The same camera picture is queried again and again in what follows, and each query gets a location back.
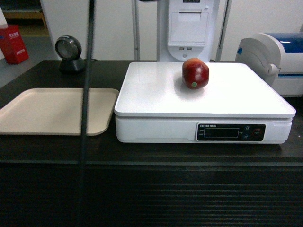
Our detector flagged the red fire extinguisher box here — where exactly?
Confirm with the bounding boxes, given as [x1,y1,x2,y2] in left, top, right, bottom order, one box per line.
[0,25,29,64]

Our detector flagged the dark red mango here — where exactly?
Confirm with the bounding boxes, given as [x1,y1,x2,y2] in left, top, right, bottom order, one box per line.
[182,58,209,89]

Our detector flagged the black hanging cable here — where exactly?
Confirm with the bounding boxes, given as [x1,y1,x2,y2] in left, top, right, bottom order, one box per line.
[75,0,96,227]

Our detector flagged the white POS terminal stand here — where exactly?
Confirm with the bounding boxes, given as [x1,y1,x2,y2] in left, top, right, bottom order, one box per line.
[157,0,220,62]

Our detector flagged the white blue label printer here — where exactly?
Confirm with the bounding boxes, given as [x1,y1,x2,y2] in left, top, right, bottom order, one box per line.
[235,32,303,97]

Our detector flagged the black barcode scanner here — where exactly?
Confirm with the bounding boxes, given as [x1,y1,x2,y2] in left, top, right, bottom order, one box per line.
[55,35,85,74]

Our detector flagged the white checkout scale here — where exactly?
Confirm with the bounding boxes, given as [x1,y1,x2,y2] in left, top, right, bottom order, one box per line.
[115,62,296,144]

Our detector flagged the beige plastic tray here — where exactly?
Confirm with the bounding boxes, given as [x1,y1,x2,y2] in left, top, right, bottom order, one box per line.
[0,88,119,136]

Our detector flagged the wooden shelf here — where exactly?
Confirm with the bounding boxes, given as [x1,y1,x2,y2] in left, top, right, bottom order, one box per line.
[3,9,47,27]

